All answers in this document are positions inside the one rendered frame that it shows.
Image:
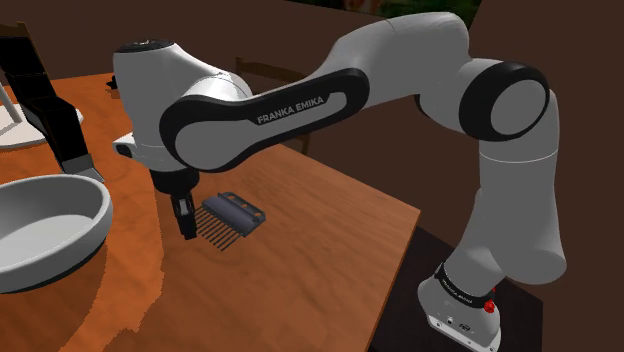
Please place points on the black bar with grey tip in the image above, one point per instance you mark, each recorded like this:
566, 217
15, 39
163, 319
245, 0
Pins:
46, 112

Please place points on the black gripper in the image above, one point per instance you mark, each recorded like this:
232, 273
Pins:
175, 181

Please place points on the brown wooden chair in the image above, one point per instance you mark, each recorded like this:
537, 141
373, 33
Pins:
263, 70

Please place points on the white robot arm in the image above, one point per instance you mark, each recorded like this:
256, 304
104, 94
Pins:
400, 58

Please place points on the brown wooden table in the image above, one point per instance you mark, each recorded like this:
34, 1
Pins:
302, 253

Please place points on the small black object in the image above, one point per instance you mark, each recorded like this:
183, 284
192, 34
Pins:
113, 83

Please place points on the white bowl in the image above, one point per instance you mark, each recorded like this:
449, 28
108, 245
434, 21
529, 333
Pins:
44, 229

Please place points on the white round stand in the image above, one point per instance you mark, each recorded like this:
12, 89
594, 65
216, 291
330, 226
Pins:
24, 139

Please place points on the dark grey comb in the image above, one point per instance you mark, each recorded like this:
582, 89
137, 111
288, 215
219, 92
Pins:
234, 210

